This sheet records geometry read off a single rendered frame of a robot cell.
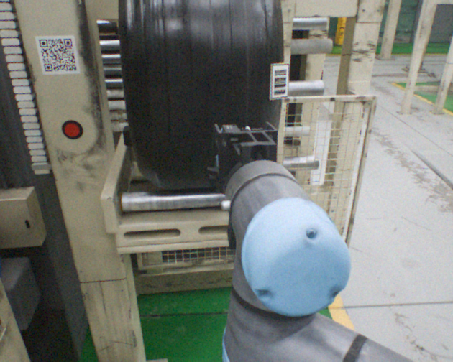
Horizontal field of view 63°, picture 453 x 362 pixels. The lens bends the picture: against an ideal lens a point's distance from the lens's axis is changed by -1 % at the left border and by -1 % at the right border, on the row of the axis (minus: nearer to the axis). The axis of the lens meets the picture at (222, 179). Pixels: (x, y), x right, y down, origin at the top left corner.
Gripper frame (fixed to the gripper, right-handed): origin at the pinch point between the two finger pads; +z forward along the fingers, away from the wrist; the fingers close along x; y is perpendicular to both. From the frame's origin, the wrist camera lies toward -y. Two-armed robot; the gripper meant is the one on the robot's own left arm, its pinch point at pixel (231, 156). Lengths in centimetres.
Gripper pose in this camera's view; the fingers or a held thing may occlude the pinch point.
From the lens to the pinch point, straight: 59.4
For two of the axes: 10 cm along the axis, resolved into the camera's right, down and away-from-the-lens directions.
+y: -0.1, -9.4, -3.5
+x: -9.9, 0.6, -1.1
